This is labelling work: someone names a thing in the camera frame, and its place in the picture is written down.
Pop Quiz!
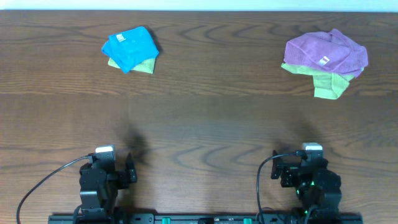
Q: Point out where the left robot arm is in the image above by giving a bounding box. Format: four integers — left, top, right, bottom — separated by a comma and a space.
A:
72, 152, 137, 223

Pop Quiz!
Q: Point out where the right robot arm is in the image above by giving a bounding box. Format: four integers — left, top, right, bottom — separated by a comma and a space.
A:
271, 149, 343, 223

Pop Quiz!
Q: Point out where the green crumpled cloth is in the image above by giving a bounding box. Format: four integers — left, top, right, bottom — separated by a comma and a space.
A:
281, 63, 356, 100

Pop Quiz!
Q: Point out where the green folded cloth under blue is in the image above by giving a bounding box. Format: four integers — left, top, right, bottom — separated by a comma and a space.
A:
108, 58, 155, 74

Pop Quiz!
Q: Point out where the black cable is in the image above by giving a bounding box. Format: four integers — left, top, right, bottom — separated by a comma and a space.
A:
256, 151, 307, 224
16, 155, 94, 224

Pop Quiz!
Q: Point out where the purple microfiber cloth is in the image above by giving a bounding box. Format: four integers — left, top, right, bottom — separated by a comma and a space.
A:
284, 29, 368, 77

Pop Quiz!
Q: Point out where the left black cable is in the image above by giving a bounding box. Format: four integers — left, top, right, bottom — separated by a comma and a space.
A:
16, 155, 94, 224

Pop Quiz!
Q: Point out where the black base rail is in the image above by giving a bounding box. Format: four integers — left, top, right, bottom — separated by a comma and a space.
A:
48, 213, 364, 224

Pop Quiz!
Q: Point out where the right black cable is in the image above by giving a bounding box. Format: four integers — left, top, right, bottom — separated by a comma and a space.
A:
256, 151, 307, 224

